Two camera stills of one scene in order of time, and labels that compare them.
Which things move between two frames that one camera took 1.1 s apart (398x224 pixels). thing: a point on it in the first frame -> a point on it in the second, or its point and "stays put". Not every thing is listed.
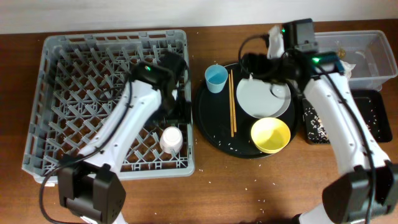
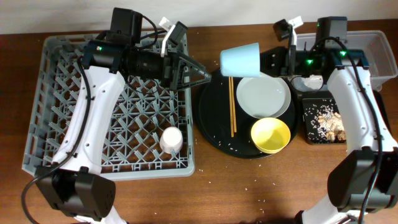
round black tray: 212,117 stays put
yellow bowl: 270,135 stays put
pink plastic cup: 171,139 stays put
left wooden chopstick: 231,104 stays put
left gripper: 183,117 -> 178,65
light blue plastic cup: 216,76 -> 242,61
